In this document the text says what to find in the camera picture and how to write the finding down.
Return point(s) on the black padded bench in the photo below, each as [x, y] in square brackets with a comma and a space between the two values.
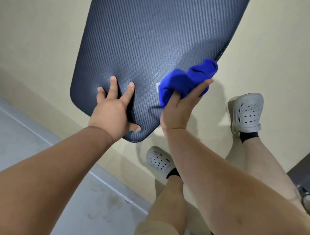
[145, 36]

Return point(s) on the person's left hand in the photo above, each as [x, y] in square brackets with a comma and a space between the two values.
[109, 116]

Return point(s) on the black sock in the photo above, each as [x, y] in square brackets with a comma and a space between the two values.
[248, 136]
[174, 173]

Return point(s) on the black left sock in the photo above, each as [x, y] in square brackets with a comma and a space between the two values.
[174, 173]

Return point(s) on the black right sock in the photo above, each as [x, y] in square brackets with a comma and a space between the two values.
[248, 136]

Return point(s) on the grey right clog shoe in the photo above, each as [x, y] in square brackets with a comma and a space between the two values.
[247, 111]

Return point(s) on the person's right forearm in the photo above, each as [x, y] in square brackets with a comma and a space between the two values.
[230, 193]

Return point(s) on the beige shorts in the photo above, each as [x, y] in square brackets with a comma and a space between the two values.
[155, 228]

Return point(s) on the person's left leg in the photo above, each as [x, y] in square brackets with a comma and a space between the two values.
[167, 203]

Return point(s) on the grey clog shoe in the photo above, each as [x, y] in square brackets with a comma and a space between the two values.
[247, 111]
[158, 159]

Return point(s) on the person's left forearm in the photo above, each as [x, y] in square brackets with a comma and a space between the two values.
[48, 184]

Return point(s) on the person's leg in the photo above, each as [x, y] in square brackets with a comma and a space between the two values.
[167, 203]
[261, 157]

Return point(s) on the grey left clog shoe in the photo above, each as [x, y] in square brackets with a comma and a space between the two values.
[158, 159]

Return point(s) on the blue microfiber cloth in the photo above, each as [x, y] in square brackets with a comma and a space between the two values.
[193, 75]

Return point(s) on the person's right hand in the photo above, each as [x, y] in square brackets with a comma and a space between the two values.
[175, 116]

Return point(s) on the dark grey equipment panel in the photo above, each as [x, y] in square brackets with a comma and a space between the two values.
[300, 172]

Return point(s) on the person's right leg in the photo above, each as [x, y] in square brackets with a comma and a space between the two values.
[261, 157]

